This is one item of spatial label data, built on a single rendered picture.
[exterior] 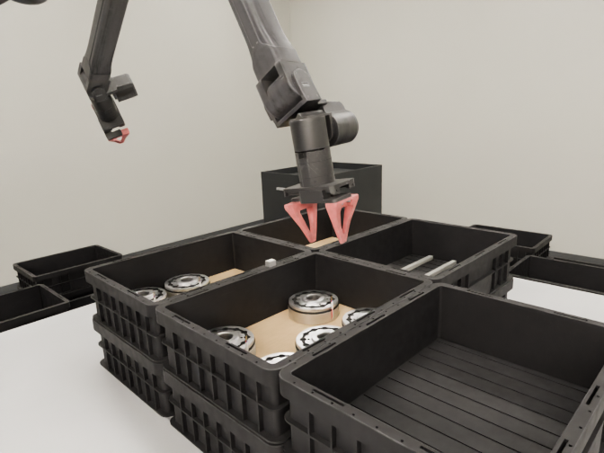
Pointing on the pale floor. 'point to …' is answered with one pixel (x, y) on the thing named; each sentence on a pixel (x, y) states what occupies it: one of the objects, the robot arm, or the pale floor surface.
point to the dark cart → (372, 190)
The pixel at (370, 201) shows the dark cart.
